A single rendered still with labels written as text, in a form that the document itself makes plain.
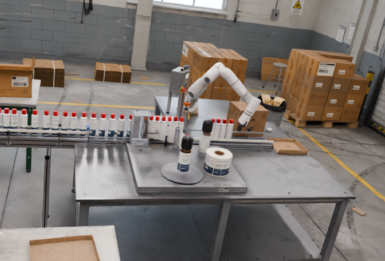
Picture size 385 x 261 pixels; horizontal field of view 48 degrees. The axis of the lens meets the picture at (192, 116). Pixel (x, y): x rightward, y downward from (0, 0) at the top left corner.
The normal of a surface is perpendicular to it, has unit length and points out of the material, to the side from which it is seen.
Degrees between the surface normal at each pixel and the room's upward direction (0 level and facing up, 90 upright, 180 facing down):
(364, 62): 90
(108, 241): 0
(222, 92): 87
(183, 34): 90
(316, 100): 90
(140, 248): 1
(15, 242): 0
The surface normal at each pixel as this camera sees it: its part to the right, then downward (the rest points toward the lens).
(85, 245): 0.15, -0.92
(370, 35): -0.95, -0.04
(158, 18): 0.26, 0.38
